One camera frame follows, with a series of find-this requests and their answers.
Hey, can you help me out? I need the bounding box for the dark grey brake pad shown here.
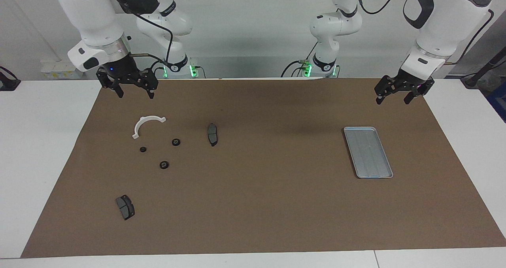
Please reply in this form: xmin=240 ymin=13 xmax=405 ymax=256
xmin=207 ymin=123 xmax=219 ymax=147
xmin=115 ymin=194 xmax=136 ymax=221

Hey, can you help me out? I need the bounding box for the white curved plastic bracket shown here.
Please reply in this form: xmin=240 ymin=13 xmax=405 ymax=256
xmin=132 ymin=116 xmax=166 ymax=140

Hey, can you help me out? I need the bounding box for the silver metal tray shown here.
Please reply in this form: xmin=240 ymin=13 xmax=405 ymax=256
xmin=343 ymin=126 xmax=394 ymax=179

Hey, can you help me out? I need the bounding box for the blue crate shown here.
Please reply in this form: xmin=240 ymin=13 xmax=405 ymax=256
xmin=487 ymin=82 xmax=506 ymax=122

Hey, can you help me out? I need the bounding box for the black table clamp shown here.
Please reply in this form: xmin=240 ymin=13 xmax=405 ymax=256
xmin=0 ymin=66 xmax=21 ymax=91

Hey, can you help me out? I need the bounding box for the black camera stand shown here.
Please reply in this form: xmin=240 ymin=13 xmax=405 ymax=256
xmin=461 ymin=47 xmax=506 ymax=89

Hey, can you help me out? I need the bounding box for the brown table mat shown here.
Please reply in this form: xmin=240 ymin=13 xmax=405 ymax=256
xmin=21 ymin=77 xmax=506 ymax=259

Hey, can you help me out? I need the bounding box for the black base cable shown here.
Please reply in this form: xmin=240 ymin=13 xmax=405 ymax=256
xmin=281 ymin=42 xmax=319 ymax=78
xmin=147 ymin=60 xmax=168 ymax=79

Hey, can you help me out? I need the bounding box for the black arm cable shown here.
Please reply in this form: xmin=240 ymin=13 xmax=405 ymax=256
xmin=354 ymin=0 xmax=495 ymax=66
xmin=108 ymin=0 xmax=174 ymax=69

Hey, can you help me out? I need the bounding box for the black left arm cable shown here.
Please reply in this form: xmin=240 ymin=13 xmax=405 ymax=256
xmin=354 ymin=0 xmax=495 ymax=66

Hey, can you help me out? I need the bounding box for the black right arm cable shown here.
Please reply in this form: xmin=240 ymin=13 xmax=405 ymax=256
xmin=108 ymin=0 xmax=174 ymax=69

